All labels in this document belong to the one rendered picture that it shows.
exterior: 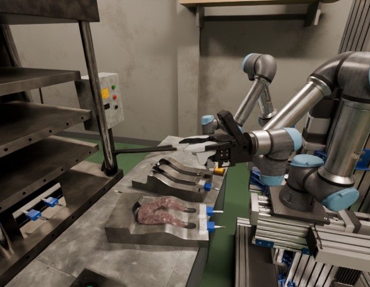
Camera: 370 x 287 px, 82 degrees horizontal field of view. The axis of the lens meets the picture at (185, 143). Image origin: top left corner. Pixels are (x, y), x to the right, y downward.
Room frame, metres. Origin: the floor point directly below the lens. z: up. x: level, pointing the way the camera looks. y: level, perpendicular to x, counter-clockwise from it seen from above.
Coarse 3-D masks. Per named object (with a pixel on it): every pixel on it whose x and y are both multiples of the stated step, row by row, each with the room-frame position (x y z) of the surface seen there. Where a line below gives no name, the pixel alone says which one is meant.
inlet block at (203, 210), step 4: (200, 204) 0.92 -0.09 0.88; (204, 204) 0.92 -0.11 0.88; (200, 208) 0.89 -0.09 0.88; (204, 208) 0.89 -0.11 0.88; (208, 208) 0.91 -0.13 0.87; (212, 208) 0.91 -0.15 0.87; (200, 212) 0.88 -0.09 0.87; (204, 212) 0.88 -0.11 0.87; (208, 212) 0.88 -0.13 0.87; (212, 212) 0.88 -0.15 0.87; (216, 212) 0.89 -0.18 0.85; (220, 212) 0.89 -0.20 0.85
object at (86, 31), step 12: (0, 24) 1.60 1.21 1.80; (84, 24) 1.36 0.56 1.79; (12, 36) 1.63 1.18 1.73; (84, 36) 1.36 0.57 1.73; (12, 48) 1.61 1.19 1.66; (84, 48) 1.36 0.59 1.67; (12, 60) 1.60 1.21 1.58; (96, 72) 1.38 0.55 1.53; (96, 84) 1.36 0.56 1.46; (24, 96) 1.60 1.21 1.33; (96, 96) 1.36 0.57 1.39; (96, 108) 1.36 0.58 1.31; (108, 144) 1.37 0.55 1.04; (108, 156) 1.36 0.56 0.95; (108, 168) 1.36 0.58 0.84
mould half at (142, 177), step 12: (144, 168) 1.33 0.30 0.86; (168, 168) 1.24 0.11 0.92; (180, 168) 1.29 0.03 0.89; (192, 168) 1.29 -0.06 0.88; (132, 180) 1.18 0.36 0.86; (144, 180) 1.18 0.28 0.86; (156, 180) 1.12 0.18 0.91; (168, 180) 1.13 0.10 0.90; (192, 180) 1.15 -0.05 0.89; (204, 180) 1.14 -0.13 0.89; (156, 192) 1.12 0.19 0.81; (168, 192) 1.09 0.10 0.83; (180, 192) 1.06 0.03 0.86; (192, 192) 1.03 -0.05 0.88; (204, 192) 1.05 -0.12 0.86
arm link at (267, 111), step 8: (248, 56) 1.34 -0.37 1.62; (256, 56) 1.28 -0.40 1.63; (248, 64) 1.30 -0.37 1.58; (248, 72) 1.32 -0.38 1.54; (264, 96) 1.32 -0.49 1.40; (264, 104) 1.33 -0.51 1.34; (272, 104) 1.35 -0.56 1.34; (264, 112) 1.35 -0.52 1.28; (272, 112) 1.34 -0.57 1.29; (264, 120) 1.35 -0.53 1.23
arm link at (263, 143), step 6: (252, 132) 0.58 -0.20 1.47; (258, 132) 0.57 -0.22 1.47; (264, 132) 0.57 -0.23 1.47; (258, 138) 0.55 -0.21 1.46; (264, 138) 0.55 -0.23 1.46; (258, 144) 0.54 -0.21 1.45; (264, 144) 0.54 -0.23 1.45; (270, 144) 0.55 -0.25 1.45; (258, 150) 0.54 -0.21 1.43; (264, 150) 0.54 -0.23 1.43
